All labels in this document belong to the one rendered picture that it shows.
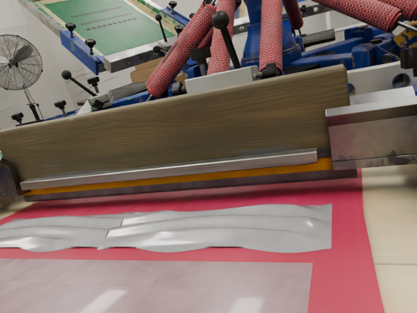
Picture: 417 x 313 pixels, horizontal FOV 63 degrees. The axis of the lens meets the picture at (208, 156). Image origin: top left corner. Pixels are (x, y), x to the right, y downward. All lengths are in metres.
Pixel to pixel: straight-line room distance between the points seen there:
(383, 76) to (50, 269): 0.45
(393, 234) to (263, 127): 0.14
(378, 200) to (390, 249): 0.07
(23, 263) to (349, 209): 0.26
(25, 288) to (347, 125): 0.27
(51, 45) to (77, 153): 5.54
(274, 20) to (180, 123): 0.55
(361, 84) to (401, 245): 0.33
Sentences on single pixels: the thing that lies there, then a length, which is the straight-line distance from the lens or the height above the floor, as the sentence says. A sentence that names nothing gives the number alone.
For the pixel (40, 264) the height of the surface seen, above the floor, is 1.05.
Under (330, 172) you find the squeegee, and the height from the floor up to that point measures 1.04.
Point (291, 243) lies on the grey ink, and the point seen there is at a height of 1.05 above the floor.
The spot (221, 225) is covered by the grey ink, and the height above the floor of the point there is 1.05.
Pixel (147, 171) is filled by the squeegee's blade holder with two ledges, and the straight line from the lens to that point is 0.35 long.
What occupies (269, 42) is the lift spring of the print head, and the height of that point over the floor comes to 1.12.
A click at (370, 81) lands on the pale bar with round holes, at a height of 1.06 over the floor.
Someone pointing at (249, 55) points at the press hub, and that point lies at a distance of 1.10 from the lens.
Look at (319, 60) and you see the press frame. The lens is 1.03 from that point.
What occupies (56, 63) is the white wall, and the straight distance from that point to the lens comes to 5.94.
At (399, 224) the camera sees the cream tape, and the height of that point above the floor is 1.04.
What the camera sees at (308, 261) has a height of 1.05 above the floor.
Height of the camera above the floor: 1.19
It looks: 21 degrees down
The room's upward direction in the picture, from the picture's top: 15 degrees counter-clockwise
